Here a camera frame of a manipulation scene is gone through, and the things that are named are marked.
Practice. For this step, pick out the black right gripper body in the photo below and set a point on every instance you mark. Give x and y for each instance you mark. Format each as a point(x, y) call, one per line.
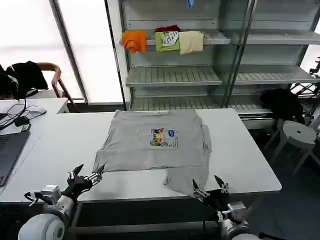
point(216, 200)

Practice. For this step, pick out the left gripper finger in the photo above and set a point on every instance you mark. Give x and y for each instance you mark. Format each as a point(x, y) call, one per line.
point(75, 170)
point(93, 178)

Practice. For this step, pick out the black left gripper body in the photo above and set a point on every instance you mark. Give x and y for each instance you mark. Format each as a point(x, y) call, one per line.
point(75, 186)

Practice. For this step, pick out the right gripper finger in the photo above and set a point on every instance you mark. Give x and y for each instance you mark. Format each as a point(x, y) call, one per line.
point(199, 191)
point(223, 186)

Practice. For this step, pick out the grey printed t-shirt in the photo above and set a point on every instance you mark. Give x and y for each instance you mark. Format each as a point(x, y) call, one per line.
point(155, 142)

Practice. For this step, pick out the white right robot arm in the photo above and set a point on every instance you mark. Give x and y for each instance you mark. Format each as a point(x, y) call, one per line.
point(236, 220)

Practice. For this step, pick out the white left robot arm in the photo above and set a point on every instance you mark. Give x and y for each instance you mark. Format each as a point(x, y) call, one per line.
point(45, 222)

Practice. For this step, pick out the dark grey laptop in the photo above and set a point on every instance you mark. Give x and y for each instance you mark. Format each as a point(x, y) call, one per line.
point(10, 152)

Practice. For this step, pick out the black power adapter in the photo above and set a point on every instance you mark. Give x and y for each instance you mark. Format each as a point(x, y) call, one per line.
point(21, 121)

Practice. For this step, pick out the white round stool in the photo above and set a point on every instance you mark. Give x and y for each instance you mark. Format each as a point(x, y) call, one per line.
point(297, 136)

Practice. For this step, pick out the brown wooden chair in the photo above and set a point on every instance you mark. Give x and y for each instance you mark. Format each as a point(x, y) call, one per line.
point(58, 82)

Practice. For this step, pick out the black garment heap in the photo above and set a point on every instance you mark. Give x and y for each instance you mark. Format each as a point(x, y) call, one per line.
point(282, 102)

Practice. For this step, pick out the black jacket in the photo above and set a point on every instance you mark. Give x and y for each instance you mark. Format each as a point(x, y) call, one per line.
point(22, 77)

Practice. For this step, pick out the grey metal shelf with clothes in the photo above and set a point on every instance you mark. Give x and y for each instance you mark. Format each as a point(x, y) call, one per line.
point(200, 62)

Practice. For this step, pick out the grey metal table frame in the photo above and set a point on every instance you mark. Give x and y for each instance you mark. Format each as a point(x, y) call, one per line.
point(150, 226)

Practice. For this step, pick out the grey window post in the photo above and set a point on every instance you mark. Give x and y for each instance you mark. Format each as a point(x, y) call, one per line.
point(68, 50)

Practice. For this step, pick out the black folding frame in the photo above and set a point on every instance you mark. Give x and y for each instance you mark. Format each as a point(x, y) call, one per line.
point(313, 87)

